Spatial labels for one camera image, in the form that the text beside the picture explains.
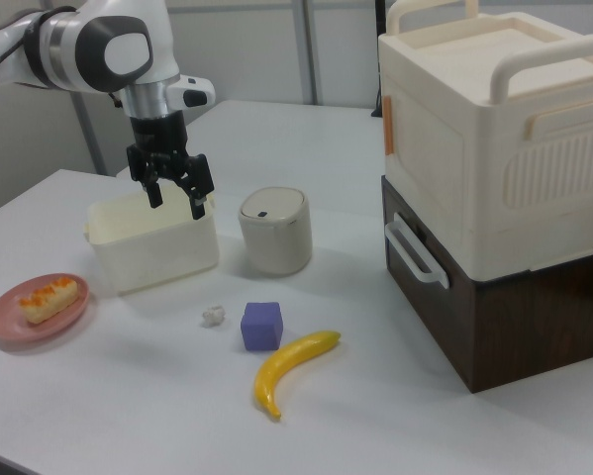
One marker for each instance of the small beige trash can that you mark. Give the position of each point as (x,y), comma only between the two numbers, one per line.
(275,232)

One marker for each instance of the dark brown wooden box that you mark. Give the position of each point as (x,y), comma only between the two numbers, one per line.
(523,326)

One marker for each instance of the pink plastic plate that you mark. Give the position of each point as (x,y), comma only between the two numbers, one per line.
(9,321)

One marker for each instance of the purple foam cube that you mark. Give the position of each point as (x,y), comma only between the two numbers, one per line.
(260,329)

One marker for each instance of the yellow toy banana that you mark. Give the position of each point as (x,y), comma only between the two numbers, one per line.
(286,358)

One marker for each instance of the crumpled white paper scrap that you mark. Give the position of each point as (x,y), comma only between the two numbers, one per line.
(213,316)

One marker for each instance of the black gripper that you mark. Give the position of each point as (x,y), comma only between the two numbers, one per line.
(158,133)

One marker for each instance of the white plastic storage bin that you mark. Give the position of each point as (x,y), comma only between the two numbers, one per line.
(152,247)

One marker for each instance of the cream plastic storage box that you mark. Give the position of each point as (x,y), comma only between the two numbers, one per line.
(474,148)

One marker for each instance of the bread with orange topping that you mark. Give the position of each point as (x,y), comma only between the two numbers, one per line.
(48,301)

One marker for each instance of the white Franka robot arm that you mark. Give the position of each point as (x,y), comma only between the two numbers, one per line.
(128,49)

